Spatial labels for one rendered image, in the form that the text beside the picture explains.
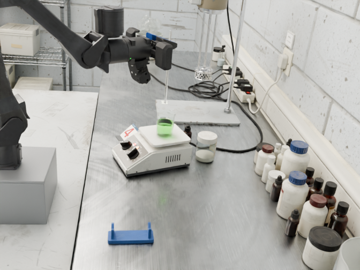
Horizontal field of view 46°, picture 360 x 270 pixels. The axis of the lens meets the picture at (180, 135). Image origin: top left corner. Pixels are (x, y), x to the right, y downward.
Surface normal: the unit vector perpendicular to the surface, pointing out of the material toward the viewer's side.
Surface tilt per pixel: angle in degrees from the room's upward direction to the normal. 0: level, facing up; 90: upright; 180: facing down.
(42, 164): 4
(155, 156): 90
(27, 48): 92
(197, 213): 0
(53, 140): 0
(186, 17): 90
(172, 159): 90
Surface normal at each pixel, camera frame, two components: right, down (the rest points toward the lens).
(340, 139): -0.99, -0.04
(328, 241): 0.09, -0.89
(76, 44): 0.18, 0.07
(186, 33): 0.11, 0.45
